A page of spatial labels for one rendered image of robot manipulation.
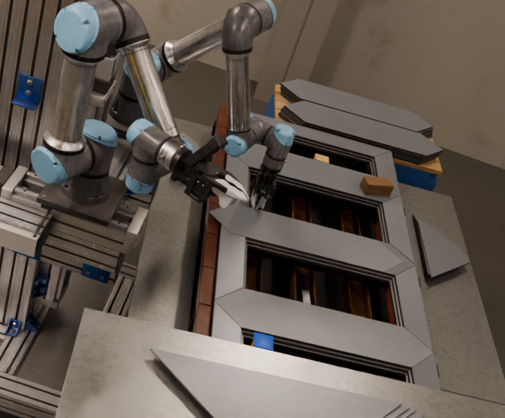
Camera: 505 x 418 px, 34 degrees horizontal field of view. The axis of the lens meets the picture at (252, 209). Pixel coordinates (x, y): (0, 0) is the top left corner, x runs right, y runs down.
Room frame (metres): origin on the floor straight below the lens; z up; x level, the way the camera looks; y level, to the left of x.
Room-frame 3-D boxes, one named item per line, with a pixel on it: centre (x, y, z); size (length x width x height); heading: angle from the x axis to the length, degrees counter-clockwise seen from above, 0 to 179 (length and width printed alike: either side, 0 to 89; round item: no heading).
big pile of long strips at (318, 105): (3.52, -0.32, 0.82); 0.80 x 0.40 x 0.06; 101
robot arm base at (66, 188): (2.01, 0.49, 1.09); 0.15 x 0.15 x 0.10
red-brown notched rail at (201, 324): (2.40, 0.12, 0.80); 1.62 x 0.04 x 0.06; 11
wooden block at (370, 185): (2.93, -0.44, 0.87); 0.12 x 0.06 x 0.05; 119
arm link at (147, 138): (1.79, 0.30, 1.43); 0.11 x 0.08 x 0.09; 67
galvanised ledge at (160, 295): (2.57, 0.27, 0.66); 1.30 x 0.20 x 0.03; 11
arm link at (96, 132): (2.00, 0.50, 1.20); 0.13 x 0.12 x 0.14; 157
